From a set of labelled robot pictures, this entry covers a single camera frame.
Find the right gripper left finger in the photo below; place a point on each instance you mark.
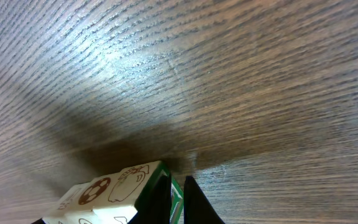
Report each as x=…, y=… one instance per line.
x=157, y=209

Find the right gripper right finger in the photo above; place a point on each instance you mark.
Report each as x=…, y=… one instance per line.
x=197, y=208

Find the wooden block number four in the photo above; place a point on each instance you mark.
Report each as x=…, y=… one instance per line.
x=130, y=188

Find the wooden block yellow side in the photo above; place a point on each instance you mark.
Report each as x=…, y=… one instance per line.
x=89, y=205

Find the wooden block hammer picture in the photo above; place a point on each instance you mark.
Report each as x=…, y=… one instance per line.
x=56, y=214

